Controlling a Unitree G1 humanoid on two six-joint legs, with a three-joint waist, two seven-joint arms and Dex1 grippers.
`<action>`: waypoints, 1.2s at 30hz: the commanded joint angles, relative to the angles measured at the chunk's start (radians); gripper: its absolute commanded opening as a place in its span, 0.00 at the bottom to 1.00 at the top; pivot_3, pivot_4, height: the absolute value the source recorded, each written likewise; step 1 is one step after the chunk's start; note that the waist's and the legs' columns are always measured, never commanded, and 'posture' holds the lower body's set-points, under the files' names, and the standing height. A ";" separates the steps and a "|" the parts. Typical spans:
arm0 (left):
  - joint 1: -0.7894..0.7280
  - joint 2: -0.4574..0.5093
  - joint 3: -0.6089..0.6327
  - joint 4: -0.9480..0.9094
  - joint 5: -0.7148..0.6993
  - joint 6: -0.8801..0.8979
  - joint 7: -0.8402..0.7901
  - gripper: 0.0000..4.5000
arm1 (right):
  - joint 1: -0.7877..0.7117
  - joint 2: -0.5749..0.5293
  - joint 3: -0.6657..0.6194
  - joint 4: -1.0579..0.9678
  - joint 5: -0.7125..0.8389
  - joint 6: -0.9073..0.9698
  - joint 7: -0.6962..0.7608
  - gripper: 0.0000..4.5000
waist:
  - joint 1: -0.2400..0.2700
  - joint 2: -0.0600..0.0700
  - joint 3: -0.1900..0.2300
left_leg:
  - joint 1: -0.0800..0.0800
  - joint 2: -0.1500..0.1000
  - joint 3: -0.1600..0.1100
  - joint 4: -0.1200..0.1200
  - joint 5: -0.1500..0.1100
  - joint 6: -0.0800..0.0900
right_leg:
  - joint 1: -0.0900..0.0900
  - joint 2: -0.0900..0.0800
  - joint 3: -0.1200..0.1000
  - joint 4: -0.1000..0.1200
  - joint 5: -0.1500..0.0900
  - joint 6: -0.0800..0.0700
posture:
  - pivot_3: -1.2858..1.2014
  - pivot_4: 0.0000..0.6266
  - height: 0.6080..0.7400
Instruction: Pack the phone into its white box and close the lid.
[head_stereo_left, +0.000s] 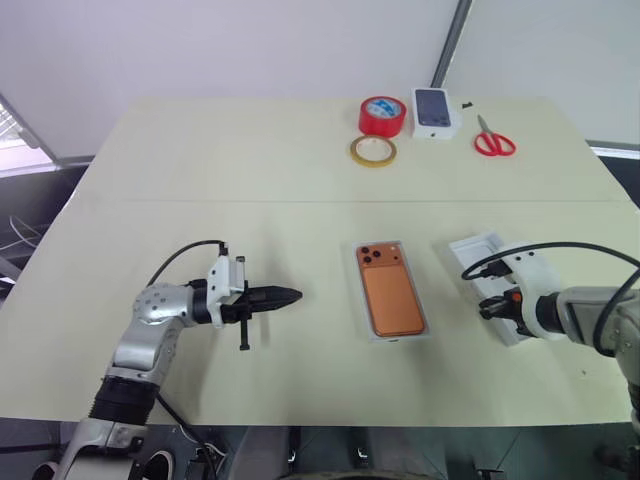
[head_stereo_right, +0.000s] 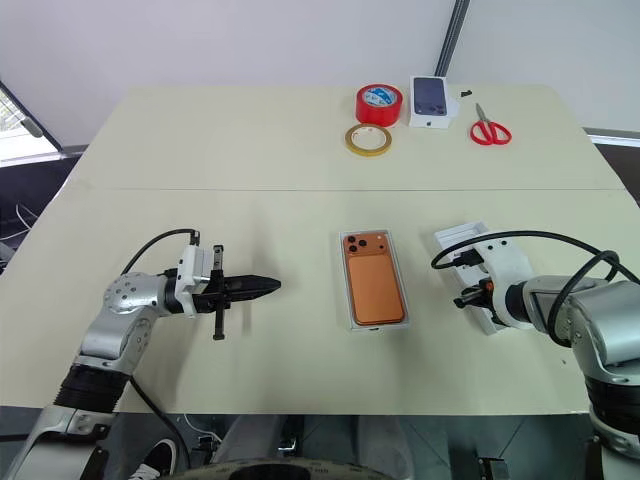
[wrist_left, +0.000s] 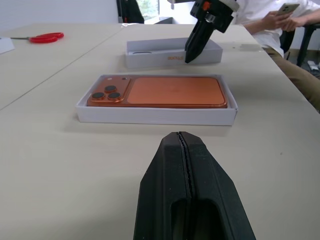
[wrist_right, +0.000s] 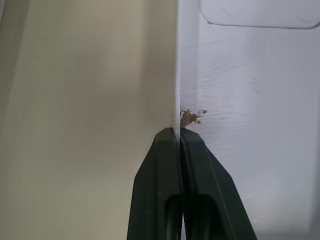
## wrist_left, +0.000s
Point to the white phone box base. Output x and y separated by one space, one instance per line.
150 116

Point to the white phone box lid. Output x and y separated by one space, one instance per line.
150 60

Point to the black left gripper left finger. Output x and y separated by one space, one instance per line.
162 175

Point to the black chair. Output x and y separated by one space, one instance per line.
303 42

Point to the beige smartphone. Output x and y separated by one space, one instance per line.
287 8

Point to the white paper sheet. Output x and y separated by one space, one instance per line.
5 45

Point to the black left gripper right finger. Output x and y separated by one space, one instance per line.
212 180

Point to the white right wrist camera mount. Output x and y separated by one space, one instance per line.
232 5

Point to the person's left hand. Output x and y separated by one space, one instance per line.
295 22

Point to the person's right hand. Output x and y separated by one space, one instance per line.
273 20

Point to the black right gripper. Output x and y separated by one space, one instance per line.
220 17

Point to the person in white shirt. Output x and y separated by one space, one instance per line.
265 37

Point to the orange smartphone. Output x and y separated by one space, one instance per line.
175 92

